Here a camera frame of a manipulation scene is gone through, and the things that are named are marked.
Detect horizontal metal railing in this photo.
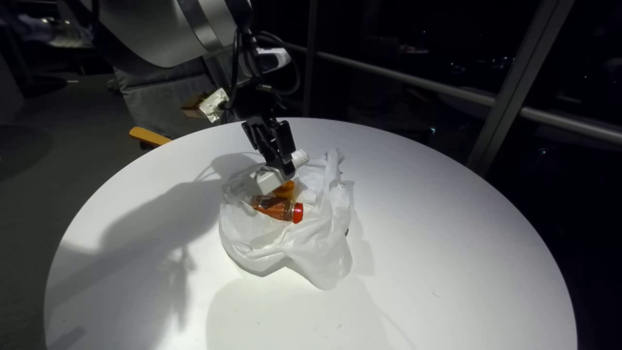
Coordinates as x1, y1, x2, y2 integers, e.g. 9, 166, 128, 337
283, 41, 622, 148

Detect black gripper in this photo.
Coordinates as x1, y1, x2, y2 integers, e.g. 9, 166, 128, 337
238, 115, 299, 179

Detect dark thin window post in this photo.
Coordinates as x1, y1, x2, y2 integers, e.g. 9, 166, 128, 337
301, 0, 322, 119

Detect white plastic bag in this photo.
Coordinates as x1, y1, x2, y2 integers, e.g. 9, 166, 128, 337
217, 148, 357, 292

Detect grey armchair with wooden armrests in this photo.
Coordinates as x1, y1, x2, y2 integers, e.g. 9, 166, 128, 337
112, 63, 219, 148

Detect clear bottle with orange cap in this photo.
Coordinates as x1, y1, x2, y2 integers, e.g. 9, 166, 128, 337
252, 195, 306, 226

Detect light grey window post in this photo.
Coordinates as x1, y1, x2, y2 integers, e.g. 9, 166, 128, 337
464, 0, 577, 177

